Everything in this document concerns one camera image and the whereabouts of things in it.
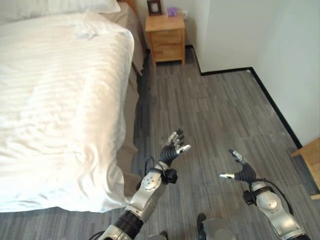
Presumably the dark picture frame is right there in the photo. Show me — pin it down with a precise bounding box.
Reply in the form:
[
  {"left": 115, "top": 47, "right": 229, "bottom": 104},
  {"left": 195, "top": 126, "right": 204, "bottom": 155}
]
[{"left": 146, "top": 0, "right": 163, "bottom": 17}]

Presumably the beige bed frame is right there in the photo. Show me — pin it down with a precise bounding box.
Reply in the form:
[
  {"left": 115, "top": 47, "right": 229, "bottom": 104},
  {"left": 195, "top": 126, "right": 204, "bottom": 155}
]
[{"left": 117, "top": 0, "right": 151, "bottom": 201}]

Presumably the dark robot foot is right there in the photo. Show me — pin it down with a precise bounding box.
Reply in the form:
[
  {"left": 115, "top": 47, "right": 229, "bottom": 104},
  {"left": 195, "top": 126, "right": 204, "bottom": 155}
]
[{"left": 196, "top": 212, "right": 207, "bottom": 240}]

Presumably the white pillow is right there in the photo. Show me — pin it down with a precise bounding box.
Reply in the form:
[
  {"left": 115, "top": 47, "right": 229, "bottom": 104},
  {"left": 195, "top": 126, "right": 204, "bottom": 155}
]
[{"left": 0, "top": 0, "right": 122, "bottom": 25}]

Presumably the wooden furniture piece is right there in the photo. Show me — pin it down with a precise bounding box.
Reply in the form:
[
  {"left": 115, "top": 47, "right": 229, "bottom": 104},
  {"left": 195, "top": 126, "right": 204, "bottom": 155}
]
[{"left": 291, "top": 136, "right": 320, "bottom": 200}]

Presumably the wooden nightstand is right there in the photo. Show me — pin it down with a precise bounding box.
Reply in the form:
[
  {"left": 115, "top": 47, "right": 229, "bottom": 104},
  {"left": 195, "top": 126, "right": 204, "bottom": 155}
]
[{"left": 145, "top": 13, "right": 186, "bottom": 66}]

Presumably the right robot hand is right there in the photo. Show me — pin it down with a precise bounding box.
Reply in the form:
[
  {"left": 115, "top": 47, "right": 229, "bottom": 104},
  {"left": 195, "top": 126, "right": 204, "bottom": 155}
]
[{"left": 219, "top": 149, "right": 257, "bottom": 183}]

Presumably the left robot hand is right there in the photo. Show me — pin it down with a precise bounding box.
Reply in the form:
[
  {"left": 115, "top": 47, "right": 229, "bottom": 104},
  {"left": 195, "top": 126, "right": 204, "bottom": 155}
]
[{"left": 158, "top": 128, "right": 192, "bottom": 166}]

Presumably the silver robot leg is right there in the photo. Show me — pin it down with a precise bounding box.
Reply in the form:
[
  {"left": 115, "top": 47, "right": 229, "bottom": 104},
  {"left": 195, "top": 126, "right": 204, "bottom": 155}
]
[{"left": 201, "top": 217, "right": 238, "bottom": 240}]

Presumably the white striped duvet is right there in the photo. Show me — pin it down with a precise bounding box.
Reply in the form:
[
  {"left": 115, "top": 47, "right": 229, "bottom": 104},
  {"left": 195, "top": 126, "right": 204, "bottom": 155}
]
[{"left": 0, "top": 9, "right": 136, "bottom": 214}]

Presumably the black skirting board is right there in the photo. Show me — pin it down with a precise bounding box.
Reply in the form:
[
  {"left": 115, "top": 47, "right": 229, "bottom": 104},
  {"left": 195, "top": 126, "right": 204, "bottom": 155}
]
[{"left": 184, "top": 44, "right": 304, "bottom": 148}]

